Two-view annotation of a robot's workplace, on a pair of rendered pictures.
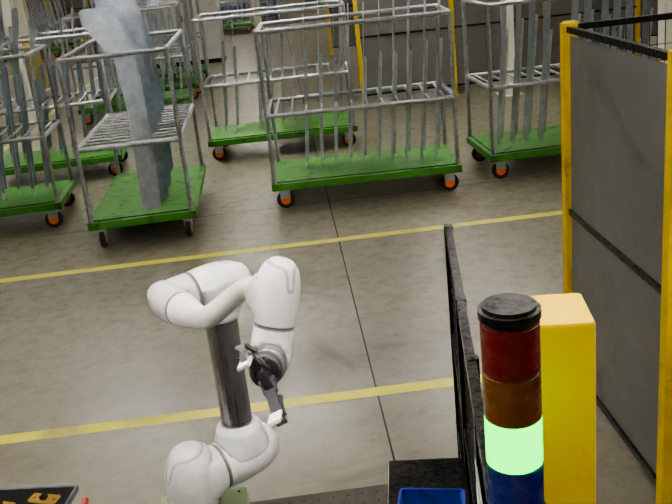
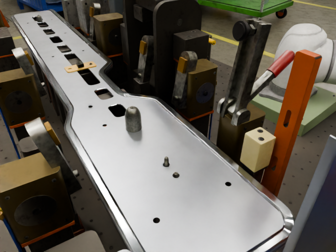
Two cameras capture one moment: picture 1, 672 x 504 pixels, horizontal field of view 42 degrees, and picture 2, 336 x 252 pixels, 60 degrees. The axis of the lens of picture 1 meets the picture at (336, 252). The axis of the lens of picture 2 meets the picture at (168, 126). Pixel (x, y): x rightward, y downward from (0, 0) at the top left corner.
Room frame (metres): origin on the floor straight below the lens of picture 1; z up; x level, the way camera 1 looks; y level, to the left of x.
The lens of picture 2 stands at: (1.37, 0.01, 1.34)
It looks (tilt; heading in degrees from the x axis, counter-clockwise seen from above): 35 degrees down; 53
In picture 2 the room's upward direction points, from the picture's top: straight up
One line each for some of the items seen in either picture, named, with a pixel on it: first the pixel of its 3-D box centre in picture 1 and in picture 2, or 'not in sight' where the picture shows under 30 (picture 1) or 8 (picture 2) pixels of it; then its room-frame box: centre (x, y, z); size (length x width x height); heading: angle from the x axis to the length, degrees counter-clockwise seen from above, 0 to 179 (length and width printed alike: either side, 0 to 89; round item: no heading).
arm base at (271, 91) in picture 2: not in sight; (284, 85); (2.39, 0.56, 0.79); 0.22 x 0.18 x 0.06; 103
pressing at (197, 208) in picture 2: not in sight; (76, 66); (1.63, 0.79, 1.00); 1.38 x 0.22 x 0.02; 84
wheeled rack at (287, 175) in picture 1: (358, 105); not in sight; (8.84, -0.39, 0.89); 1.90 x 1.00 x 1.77; 89
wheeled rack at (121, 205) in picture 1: (141, 132); not in sight; (8.65, 1.80, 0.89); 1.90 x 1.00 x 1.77; 3
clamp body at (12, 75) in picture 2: not in sight; (26, 136); (1.44, 0.72, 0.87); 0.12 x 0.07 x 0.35; 174
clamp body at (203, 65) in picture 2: not in sight; (198, 130); (1.81, 0.45, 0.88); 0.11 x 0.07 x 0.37; 174
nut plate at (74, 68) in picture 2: not in sight; (80, 65); (1.64, 0.76, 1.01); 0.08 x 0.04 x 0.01; 175
